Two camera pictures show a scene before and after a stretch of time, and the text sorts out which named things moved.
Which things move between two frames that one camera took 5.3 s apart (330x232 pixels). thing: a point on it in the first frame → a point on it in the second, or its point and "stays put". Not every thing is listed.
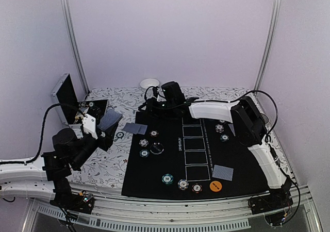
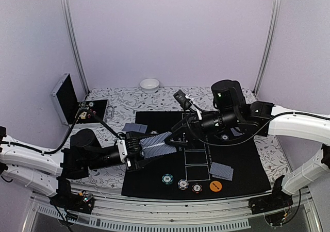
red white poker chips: [153, 133] stays put
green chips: [224, 137] stays put
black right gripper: [151, 109] → [194, 128]
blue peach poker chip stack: [183, 184] stays put
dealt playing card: [135, 128] stays put
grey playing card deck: [110, 117] → [155, 146]
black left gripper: [106, 141] → [134, 137]
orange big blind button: [215, 186] stays put
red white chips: [197, 188] stays put
